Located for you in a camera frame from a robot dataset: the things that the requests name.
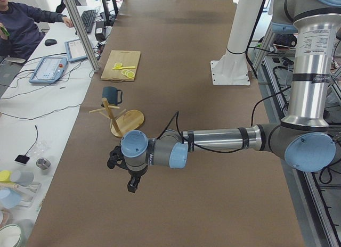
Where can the bamboo cutting board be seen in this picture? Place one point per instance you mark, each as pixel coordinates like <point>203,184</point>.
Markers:
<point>127,58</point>

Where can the wooden cup rack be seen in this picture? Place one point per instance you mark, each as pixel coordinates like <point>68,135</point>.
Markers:
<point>124,122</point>

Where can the white camera pillar base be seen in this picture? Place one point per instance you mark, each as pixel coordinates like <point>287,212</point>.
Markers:
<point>231,68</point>

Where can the dark teal mug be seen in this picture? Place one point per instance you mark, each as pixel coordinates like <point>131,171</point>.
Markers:
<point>113,95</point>

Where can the far teach pendant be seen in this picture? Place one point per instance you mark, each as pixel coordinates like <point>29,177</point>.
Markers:
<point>75,51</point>

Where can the black power adapter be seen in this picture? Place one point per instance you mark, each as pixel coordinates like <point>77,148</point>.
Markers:
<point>100,31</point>

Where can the light blue cup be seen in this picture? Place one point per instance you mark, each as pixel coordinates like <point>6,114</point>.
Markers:
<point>9,198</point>

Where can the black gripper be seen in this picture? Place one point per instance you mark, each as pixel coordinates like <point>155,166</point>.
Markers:
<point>136,175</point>

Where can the green white bowl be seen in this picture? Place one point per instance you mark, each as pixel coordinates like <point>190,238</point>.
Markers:
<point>12,236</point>

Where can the yellow plastic cup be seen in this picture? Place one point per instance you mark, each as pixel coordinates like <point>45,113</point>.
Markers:
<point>5,176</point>

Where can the aluminium frame post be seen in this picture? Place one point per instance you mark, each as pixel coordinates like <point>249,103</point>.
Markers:
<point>82,34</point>

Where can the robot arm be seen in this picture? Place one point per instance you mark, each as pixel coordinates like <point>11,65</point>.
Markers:
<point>300,139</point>

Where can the grey plastic cup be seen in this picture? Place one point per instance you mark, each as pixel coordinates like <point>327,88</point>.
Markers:
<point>23,178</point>

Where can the black computer mouse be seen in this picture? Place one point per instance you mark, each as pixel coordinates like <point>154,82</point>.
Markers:
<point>50,42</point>

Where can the black keyboard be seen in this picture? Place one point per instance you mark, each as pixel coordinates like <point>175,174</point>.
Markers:
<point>88,18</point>

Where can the seated person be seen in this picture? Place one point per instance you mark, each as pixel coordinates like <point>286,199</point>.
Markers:
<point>19,33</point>

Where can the teach pendant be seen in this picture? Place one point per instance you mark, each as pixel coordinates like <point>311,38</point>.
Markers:
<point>49,70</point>
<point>75,51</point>

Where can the small black square pad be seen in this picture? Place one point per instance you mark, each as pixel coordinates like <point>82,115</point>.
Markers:
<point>22,159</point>

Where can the near teach pendant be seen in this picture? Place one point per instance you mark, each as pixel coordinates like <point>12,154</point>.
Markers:
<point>49,70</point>

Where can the small metal cup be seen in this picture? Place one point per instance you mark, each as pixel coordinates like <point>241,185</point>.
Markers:
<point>44,165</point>

